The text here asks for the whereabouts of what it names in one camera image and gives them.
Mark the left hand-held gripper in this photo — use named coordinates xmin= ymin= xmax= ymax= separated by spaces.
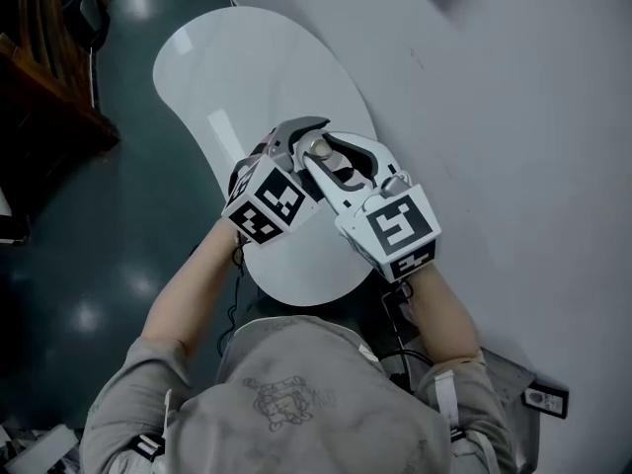
xmin=221 ymin=116 xmax=332 ymax=249

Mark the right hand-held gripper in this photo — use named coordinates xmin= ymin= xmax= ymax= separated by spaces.
xmin=302 ymin=130 xmax=442 ymax=284

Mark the person's right forearm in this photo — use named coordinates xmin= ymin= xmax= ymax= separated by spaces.
xmin=406 ymin=262 xmax=484 ymax=365

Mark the person's left forearm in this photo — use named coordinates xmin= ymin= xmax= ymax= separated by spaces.
xmin=139 ymin=217 xmax=249 ymax=360

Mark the white kidney-shaped table top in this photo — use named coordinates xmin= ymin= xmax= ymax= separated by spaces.
xmin=151 ymin=6 xmax=382 ymax=308

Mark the black bag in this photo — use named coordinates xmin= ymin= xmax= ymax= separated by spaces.
xmin=72 ymin=0 xmax=112 ymax=52

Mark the person's grey shirt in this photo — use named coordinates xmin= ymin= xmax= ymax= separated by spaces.
xmin=80 ymin=313 xmax=518 ymax=474

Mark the dark wooden furniture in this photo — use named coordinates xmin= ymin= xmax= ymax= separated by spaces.
xmin=0 ymin=0 xmax=121 ymax=216

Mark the grey metal plate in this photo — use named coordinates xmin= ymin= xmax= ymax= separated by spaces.
xmin=479 ymin=347 xmax=538 ymax=474

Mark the black box with label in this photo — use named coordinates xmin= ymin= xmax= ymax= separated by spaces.
xmin=520 ymin=384 xmax=570 ymax=421

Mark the white box with dark edge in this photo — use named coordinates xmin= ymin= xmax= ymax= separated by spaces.
xmin=0 ymin=184 xmax=30 ymax=246

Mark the pile of papers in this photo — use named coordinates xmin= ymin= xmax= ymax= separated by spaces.
xmin=0 ymin=422 xmax=84 ymax=474

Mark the black cable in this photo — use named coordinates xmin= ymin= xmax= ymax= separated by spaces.
xmin=215 ymin=234 xmax=250 ymax=360
xmin=378 ymin=281 xmax=432 ymax=392

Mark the white strap with black buckle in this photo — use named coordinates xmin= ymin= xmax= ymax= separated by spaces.
xmin=434 ymin=368 xmax=468 ymax=443
xmin=128 ymin=387 xmax=174 ymax=462

